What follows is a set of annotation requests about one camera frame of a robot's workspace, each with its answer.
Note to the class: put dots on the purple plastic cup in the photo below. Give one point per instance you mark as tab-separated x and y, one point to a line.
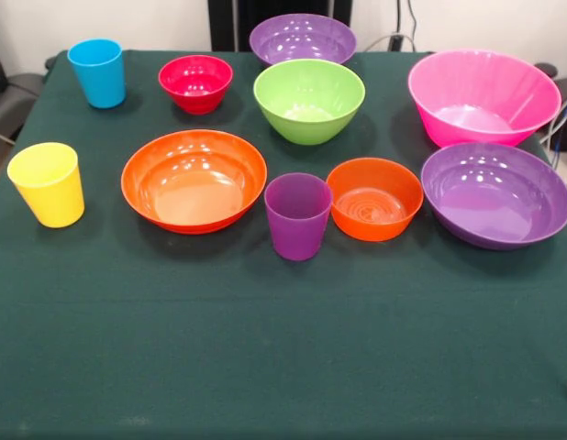
297	229

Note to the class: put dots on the orange small bowl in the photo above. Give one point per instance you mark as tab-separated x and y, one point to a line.
375	206

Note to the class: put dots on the red small bowl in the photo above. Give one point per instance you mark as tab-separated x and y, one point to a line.
195	91

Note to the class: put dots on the purple rounded deep bowl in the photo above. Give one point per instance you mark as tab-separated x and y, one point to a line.
302	41

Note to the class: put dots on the orange wide shallow bowl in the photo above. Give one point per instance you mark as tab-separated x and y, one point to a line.
192	183

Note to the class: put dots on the green bowl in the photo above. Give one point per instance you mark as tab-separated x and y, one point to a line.
306	105

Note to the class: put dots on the dark green table cloth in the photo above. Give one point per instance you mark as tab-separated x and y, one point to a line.
127	344

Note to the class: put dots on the black power plug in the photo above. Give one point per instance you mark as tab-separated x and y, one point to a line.
396	42

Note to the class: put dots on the purple wide shallow bowl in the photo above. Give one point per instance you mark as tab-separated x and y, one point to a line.
494	197

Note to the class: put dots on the pink large bowl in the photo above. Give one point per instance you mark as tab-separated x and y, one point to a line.
481	101

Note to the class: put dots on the blue plastic cup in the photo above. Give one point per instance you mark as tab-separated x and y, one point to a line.
100	78

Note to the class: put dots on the yellow plastic cup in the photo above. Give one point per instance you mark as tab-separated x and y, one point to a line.
49	197

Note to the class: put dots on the black small knob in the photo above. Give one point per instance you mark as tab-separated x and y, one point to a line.
49	62

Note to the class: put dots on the black office chair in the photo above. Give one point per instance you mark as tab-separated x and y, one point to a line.
17	91

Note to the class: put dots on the black rounded object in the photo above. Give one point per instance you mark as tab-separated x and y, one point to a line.
546	69

